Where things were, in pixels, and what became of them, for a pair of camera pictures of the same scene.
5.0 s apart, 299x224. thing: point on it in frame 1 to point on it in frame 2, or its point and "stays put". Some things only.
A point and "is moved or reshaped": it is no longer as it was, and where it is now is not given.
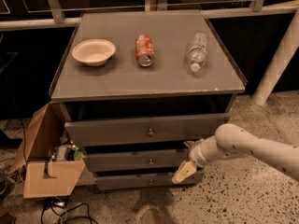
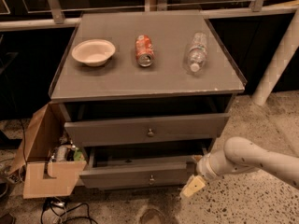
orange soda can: x=145 y=51 stays put
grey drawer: x=154 y=160 is moved or reshaped
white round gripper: x=195 y=153 to x=203 y=166
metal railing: x=155 y=1 stays put
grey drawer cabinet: x=138 y=88 stays put
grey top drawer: x=145 y=130 stays put
